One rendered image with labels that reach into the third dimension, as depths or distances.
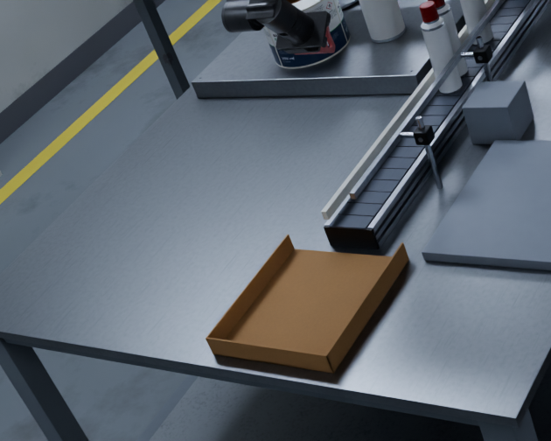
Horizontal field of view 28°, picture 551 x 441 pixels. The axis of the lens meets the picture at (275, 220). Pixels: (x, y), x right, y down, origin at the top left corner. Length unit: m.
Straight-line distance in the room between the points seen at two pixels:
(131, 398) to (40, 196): 1.60
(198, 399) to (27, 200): 2.09
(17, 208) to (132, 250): 2.42
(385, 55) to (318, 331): 0.92
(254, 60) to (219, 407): 0.90
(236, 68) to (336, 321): 1.10
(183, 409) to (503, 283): 1.23
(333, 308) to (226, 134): 0.83
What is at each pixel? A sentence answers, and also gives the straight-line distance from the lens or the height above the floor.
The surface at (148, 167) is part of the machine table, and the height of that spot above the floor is 0.83.
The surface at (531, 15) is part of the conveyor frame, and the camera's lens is 2.68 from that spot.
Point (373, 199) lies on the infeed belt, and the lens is 2.12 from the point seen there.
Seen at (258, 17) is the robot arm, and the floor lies 1.32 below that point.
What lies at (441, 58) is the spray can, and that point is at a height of 0.97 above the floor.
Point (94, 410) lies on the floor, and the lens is 3.44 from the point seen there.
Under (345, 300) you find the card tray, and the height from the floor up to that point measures 0.83.
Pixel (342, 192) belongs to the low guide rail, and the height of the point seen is 0.91.
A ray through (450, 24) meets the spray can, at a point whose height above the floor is 1.01.
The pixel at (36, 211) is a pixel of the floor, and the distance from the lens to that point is 4.69.
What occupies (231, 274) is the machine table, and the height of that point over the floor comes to 0.83.
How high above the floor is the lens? 2.00
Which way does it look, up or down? 31 degrees down
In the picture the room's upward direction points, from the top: 23 degrees counter-clockwise
